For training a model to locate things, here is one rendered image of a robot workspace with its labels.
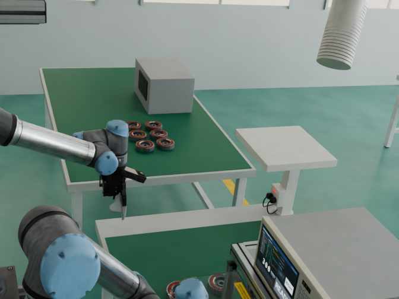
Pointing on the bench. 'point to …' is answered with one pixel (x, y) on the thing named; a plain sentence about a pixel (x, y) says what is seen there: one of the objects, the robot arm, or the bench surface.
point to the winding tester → (336, 254)
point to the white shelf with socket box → (284, 159)
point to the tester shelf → (245, 267)
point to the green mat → (180, 252)
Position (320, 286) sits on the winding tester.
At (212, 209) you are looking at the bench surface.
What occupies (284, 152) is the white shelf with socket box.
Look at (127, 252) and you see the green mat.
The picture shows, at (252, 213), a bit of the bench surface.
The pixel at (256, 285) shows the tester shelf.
